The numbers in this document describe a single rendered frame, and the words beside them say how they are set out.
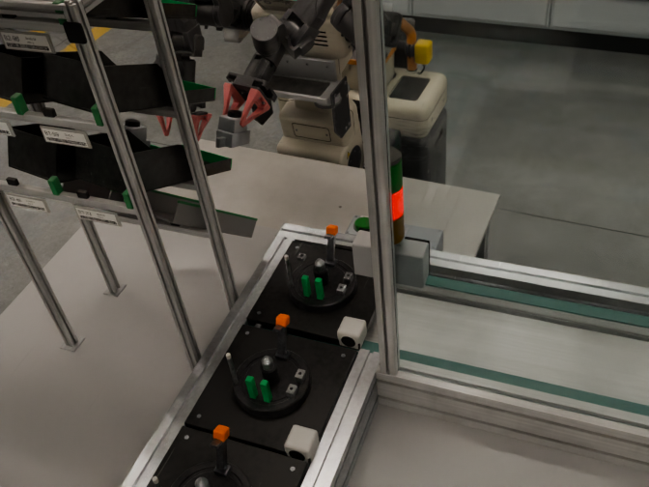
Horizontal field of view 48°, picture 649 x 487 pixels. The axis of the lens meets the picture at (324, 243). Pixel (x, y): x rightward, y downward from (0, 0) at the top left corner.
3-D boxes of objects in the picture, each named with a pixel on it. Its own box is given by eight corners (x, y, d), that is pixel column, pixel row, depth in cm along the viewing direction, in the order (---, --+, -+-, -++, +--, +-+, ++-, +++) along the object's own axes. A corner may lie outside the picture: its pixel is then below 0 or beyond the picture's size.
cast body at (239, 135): (234, 138, 158) (236, 107, 156) (249, 143, 156) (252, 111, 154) (209, 145, 151) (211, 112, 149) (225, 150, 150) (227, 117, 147)
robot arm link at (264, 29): (315, 45, 159) (290, 20, 161) (312, 15, 148) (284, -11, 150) (274, 79, 157) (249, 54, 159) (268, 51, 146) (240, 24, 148)
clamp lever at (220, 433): (219, 462, 117) (218, 423, 114) (230, 466, 117) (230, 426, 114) (208, 475, 114) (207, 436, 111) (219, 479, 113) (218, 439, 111)
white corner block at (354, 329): (346, 329, 142) (344, 314, 139) (367, 333, 140) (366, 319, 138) (337, 346, 139) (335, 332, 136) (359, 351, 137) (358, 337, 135)
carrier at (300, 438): (244, 329, 144) (233, 286, 136) (357, 357, 136) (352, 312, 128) (185, 429, 128) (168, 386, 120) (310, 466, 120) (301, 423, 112)
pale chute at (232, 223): (205, 222, 165) (211, 203, 165) (251, 238, 159) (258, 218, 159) (121, 205, 140) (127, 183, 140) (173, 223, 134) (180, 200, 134)
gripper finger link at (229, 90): (235, 117, 148) (255, 79, 151) (208, 110, 152) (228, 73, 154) (248, 134, 154) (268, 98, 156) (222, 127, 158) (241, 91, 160)
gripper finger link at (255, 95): (242, 119, 148) (263, 81, 150) (215, 112, 151) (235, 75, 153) (256, 136, 153) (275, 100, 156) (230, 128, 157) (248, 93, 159)
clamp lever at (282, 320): (279, 349, 134) (280, 312, 131) (289, 352, 133) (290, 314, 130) (270, 358, 130) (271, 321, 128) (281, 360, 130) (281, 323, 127)
